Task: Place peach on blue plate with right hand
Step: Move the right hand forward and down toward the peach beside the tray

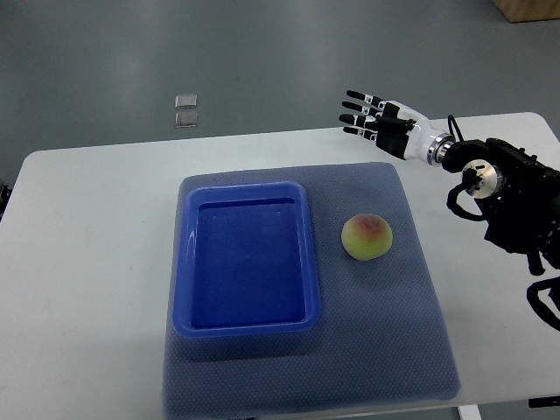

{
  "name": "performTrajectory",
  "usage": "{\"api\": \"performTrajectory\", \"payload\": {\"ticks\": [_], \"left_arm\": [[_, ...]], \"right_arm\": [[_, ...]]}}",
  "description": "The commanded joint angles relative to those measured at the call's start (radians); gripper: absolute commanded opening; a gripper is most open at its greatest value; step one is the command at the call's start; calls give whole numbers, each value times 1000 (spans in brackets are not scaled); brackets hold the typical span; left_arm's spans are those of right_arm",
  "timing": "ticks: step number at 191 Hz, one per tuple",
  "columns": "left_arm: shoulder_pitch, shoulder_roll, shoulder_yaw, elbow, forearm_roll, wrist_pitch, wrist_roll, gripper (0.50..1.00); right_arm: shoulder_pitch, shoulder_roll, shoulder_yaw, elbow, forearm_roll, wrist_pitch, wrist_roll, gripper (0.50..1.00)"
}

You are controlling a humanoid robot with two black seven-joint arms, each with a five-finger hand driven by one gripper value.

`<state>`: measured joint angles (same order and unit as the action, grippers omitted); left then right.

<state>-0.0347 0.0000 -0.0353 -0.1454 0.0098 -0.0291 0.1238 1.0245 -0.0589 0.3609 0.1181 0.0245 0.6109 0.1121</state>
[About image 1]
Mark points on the floor metal plate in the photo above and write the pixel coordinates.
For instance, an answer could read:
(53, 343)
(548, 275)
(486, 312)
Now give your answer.
(186, 101)
(186, 119)

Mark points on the white table leg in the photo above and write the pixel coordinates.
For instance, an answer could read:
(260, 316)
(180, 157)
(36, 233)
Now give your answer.
(469, 412)

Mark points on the blue textured mat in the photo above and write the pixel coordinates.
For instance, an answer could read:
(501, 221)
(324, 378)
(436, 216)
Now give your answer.
(380, 338)

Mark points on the upper floor metal plate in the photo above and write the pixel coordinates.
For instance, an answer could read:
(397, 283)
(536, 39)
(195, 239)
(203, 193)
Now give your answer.
(186, 101)

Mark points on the blue plastic tray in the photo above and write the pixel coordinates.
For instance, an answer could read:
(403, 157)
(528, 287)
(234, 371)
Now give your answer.
(246, 262)

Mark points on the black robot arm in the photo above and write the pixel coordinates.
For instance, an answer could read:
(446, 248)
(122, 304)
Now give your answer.
(515, 194)

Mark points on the lower floor metal plate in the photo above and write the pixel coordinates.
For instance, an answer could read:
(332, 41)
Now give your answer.
(186, 119)

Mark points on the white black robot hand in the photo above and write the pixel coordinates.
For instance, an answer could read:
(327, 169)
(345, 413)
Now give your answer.
(393, 127)

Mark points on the black table edge bracket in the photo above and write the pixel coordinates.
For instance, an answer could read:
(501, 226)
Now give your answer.
(544, 402)

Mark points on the green pink peach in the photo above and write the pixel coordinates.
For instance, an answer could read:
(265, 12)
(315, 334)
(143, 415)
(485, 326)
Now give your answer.
(366, 236)

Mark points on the brown cardboard box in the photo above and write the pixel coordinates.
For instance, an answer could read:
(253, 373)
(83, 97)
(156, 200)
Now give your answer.
(523, 11)

